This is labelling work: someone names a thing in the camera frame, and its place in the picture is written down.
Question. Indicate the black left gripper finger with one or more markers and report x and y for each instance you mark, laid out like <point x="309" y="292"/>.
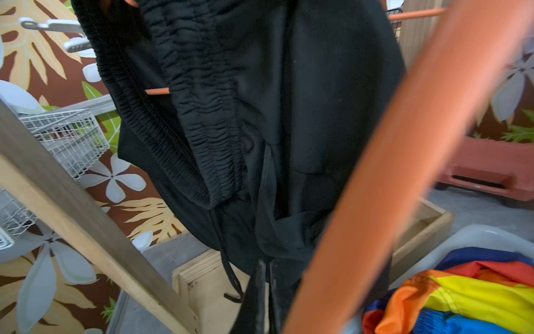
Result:
<point x="252" y="313"/>

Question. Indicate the black shorts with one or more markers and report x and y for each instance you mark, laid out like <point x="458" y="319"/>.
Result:
<point x="271" y="106"/>

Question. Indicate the rainbow striped shorts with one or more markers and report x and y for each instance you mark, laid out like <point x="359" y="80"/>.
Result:
<point x="472" y="290"/>

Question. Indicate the orange hanger of rainbow shorts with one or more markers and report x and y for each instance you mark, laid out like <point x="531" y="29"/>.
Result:
<point x="452" y="75"/>

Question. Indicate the orange hanger of black shorts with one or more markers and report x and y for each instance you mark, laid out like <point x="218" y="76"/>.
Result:
<point x="160" y="91"/>

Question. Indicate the orange hanger of green shorts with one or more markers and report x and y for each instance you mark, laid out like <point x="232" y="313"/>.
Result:
<point x="417" y="14"/>

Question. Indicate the white plastic laundry basket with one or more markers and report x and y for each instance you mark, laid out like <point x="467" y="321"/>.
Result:
<point x="481" y="236"/>

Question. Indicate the red plastic tool case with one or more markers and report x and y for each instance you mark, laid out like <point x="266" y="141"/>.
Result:
<point x="496" y="167"/>

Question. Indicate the white wire basket left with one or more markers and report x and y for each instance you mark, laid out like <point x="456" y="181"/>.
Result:
<point x="39" y="154"/>

